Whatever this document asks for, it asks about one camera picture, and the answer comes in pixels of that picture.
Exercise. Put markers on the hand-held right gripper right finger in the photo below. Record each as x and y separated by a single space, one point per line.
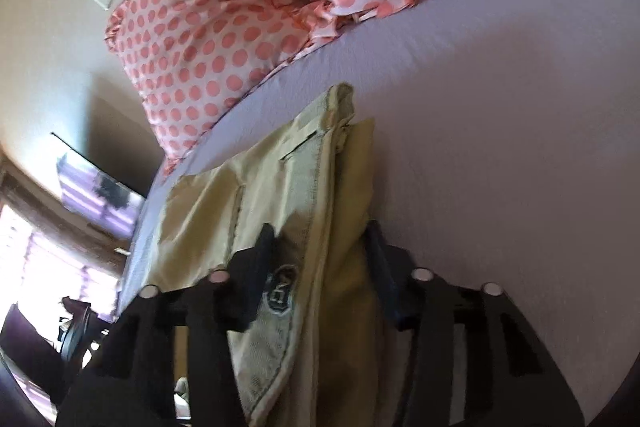
381 268

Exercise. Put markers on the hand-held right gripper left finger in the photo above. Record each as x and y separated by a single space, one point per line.
259 268

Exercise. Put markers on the khaki pants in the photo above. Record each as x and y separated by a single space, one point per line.
320 217

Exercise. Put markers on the bed with lavender sheet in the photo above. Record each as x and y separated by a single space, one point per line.
480 167

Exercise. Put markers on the dark wooden chair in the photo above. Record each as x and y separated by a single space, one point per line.
77 327

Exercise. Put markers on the wall-mounted television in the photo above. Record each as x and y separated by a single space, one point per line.
100 197

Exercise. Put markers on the wooden window frame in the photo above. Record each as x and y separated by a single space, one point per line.
60 227

